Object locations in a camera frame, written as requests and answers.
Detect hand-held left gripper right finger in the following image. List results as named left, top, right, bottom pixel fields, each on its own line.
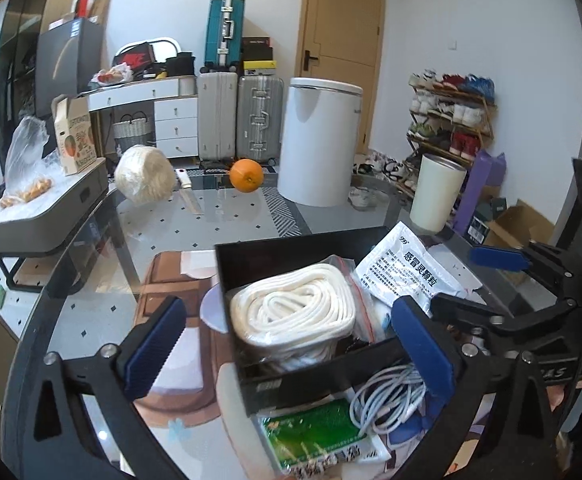
left=391, top=295, right=558, bottom=480

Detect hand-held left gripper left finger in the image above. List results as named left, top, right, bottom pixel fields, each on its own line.
left=33, top=295, right=189, bottom=480

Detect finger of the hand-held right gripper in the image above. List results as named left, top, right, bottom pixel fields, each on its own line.
left=431, top=292, right=578, bottom=348
left=470, top=242, right=579, bottom=301

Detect small zip bag blue item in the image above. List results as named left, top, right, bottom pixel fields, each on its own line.
left=371, top=300, right=396, bottom=346

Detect white medicine sachet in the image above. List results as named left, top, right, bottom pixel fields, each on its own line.
left=355, top=221, right=482, bottom=316

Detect white cable bundle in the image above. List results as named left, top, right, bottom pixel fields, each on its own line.
left=348, top=362, right=439, bottom=436

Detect green white packet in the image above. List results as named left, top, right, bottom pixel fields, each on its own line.
left=256, top=395, right=394, bottom=478

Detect black cardboard box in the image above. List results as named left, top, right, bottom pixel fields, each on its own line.
left=214, top=226, right=482, bottom=417

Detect bag of white rope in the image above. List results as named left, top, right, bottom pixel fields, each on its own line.
left=230, top=256, right=372, bottom=356

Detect open cardboard box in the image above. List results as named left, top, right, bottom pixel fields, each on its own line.
left=483, top=199, right=556, bottom=256

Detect dark green box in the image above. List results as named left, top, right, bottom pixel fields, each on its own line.
left=483, top=197, right=509, bottom=221

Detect purple paper bag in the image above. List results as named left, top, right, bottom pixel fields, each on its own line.
left=453, top=150, right=508, bottom=233

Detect white tumbler cup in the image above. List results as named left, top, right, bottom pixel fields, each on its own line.
left=409, top=152, right=468, bottom=233

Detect black white sneakers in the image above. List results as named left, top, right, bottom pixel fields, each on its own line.
left=353, top=150, right=412, bottom=183

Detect clear bowl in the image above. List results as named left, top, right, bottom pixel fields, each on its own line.
left=348, top=187, right=379, bottom=208

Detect wooden shoe rack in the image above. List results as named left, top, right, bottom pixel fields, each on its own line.
left=403, top=71, right=498, bottom=201

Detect collection of shoes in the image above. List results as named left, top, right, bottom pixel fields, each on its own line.
left=403, top=71, right=498, bottom=201

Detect white bagged round bundle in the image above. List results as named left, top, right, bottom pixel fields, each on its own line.
left=114, top=145, right=174, bottom=206

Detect grey side table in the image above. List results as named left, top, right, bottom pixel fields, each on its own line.
left=0, top=157, right=114, bottom=293

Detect striped floor rug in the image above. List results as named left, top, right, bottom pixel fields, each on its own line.
left=191, top=167, right=316, bottom=238

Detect orange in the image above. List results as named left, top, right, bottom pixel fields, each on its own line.
left=229, top=158, right=265, bottom=193

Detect white round trash can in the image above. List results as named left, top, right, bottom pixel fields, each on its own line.
left=277, top=77, right=364, bottom=207

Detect woven basket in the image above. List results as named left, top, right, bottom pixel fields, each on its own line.
left=112, top=114, right=158, bottom=153

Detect printed fruit carton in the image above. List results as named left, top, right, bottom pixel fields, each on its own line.
left=51, top=95, right=98, bottom=176

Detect clear bag of oranges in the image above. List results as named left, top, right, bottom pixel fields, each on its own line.
left=0, top=116, right=64, bottom=210

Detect white dresser with drawers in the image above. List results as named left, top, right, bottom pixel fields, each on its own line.
left=87, top=76, right=200, bottom=158

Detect white suitcase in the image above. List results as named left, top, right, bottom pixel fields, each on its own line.
left=197, top=71, right=239, bottom=162

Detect silver suitcase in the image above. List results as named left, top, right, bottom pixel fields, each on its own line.
left=236, top=75, right=286, bottom=163

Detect plastic bag of fruit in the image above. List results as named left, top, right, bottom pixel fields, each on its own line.
left=90, top=66, right=134, bottom=87

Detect wooden door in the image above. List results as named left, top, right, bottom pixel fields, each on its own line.
left=295, top=0, right=386, bottom=153

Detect black bag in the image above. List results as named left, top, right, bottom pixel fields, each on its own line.
left=163, top=52, right=195, bottom=77

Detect red black shoe box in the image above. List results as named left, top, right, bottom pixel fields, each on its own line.
left=112, top=42, right=154, bottom=73

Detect grey mini fridge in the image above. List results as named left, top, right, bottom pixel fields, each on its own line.
left=36, top=17, right=106, bottom=118

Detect black yellow box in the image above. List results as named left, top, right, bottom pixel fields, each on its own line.
left=243, top=60, right=278, bottom=77

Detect white framed mirror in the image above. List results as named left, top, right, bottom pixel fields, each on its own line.
left=116, top=36, right=180, bottom=68

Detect black flat box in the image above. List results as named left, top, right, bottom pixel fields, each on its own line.
left=242, top=36, right=274, bottom=61

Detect teal suitcase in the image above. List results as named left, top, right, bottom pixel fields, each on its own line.
left=204, top=0, right=246, bottom=73

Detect dark tall cabinet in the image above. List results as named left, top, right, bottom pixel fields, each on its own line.
left=0, top=0, right=79, bottom=126

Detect white handled knife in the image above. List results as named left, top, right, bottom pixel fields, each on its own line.
left=175, top=167, right=206, bottom=215

